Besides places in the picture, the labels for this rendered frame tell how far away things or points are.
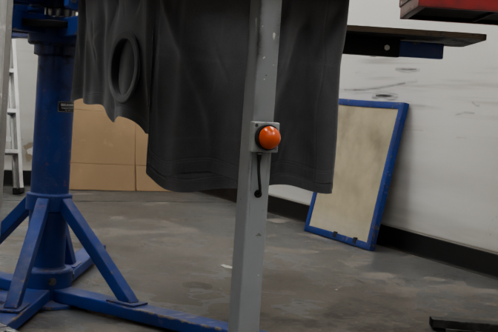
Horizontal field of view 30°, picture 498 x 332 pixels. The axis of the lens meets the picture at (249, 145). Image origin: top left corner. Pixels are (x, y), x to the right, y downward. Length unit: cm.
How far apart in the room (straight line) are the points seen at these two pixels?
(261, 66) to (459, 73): 294
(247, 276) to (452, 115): 297
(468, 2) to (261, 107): 142
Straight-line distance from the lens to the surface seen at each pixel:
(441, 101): 450
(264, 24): 153
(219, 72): 181
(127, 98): 182
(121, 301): 293
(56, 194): 306
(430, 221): 454
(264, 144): 150
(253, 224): 154
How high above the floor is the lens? 71
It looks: 3 degrees down
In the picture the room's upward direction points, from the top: 4 degrees clockwise
